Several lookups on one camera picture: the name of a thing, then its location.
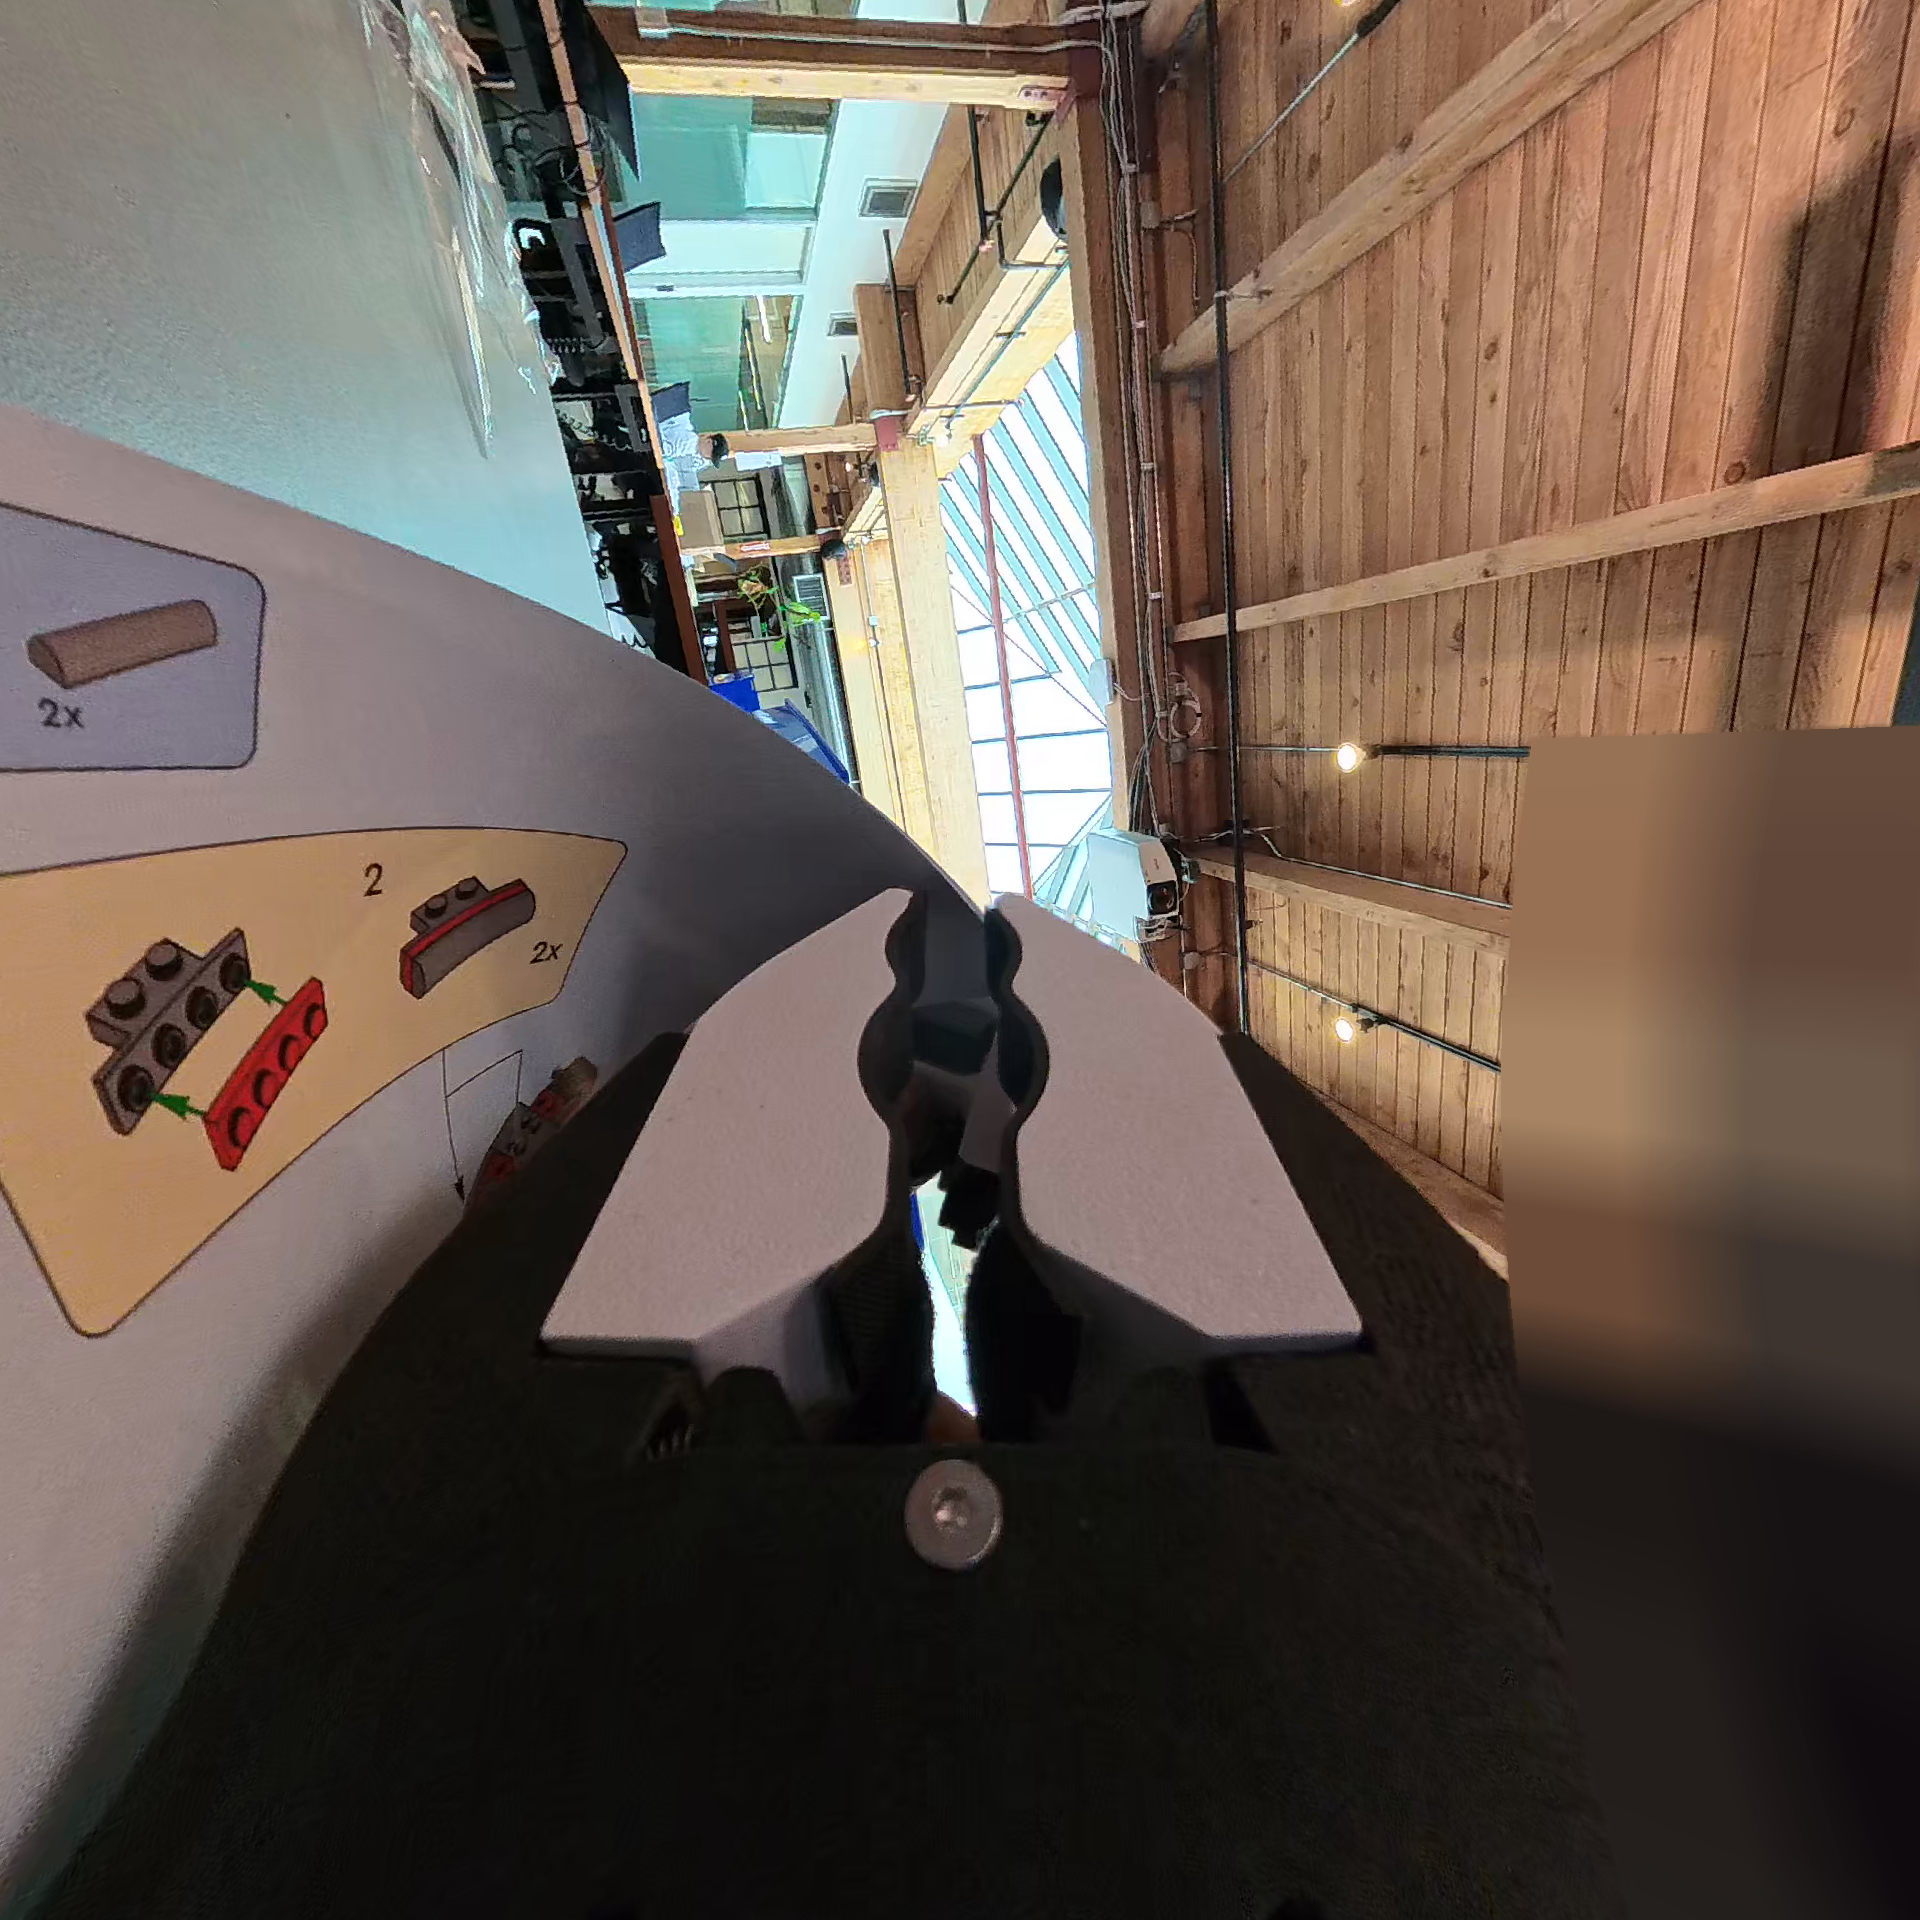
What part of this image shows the large blue plastic bin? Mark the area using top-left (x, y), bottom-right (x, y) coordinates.
top-left (749, 702), bottom-right (856, 788)

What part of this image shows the lego instruction booklet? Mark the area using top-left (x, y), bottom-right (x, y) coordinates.
top-left (0, 404), bottom-right (985, 1920)

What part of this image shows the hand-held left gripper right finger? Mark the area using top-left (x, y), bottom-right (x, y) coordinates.
top-left (960, 894), bottom-right (1365, 1444)

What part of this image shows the white ceiling projector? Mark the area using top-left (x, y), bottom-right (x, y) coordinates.
top-left (1080, 831), bottom-right (1196, 952)

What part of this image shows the red ceiling pipe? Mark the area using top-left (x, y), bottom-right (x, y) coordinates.
top-left (972, 435), bottom-right (1037, 904)

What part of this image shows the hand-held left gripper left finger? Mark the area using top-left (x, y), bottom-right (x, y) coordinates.
top-left (540, 888), bottom-right (963, 1444)

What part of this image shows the clear plastic bag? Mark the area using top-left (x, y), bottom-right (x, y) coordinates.
top-left (360, 0), bottom-right (548, 460)

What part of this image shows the black monitor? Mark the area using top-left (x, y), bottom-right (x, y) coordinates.
top-left (563, 0), bottom-right (640, 186)

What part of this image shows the grey and red lego assembly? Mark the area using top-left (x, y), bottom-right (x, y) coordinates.
top-left (902, 1001), bottom-right (1004, 1251)

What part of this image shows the black ceiling conduit pipe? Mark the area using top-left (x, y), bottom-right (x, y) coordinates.
top-left (1205, 0), bottom-right (1258, 1041)

